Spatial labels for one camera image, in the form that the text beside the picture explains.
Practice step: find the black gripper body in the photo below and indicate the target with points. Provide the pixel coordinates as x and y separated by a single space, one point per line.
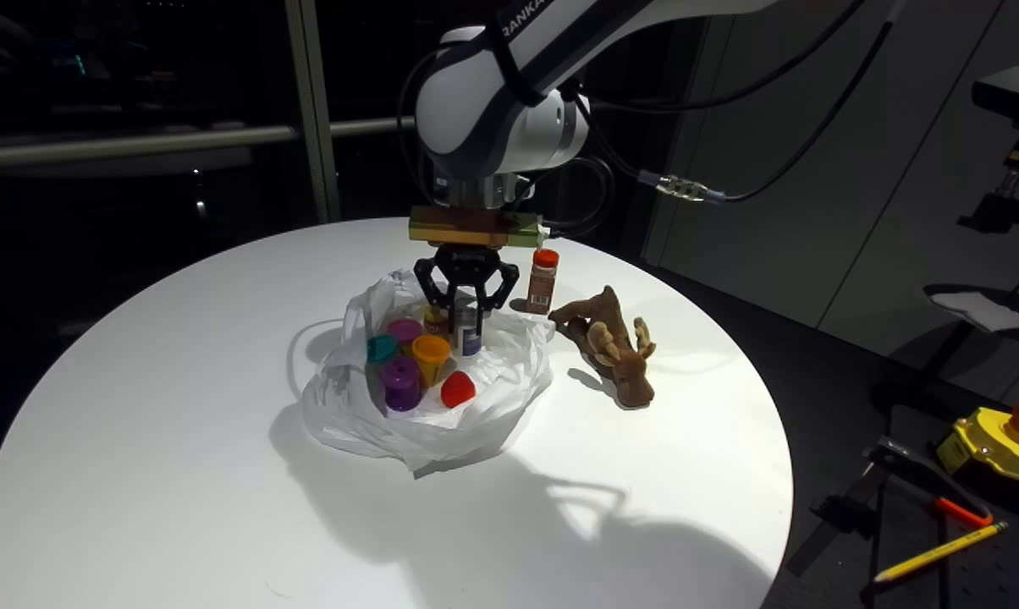
459 264

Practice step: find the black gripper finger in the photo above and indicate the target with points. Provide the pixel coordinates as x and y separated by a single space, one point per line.
439 311
487 306

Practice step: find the orange play-dough tub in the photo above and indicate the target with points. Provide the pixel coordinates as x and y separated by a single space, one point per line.
432 357

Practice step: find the red-lid spice bottle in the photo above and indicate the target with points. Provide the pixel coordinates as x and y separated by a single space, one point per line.
539 283

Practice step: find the small red-lid container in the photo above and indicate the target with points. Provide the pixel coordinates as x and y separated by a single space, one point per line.
459 388

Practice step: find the purple play-dough tub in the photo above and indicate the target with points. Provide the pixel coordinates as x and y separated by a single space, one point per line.
401 385

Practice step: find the brown plush moose toy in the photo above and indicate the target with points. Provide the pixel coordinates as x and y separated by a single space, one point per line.
618 351

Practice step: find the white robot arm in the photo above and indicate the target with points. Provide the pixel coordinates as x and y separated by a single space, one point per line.
491 99

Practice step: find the white plastic bag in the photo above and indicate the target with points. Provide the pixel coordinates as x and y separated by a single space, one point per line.
346 397

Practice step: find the pink play-dough tub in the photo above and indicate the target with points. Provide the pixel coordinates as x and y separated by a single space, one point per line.
404 331

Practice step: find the teal play-dough tub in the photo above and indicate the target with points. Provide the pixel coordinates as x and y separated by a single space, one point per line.
383 351

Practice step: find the metal window railing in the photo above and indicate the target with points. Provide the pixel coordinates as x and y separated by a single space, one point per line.
163 142

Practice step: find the yellow emergency stop button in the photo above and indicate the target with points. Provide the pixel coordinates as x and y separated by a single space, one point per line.
983 437

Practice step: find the yellow pencil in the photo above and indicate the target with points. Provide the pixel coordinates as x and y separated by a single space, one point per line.
940 553

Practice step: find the wrist camera on wooden mount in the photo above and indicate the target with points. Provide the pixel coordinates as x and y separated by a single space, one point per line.
480 227

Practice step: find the red-handled tool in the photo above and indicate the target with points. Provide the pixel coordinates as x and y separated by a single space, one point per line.
933 482

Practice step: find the black camera stand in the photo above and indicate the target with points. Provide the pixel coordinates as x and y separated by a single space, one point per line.
997 212

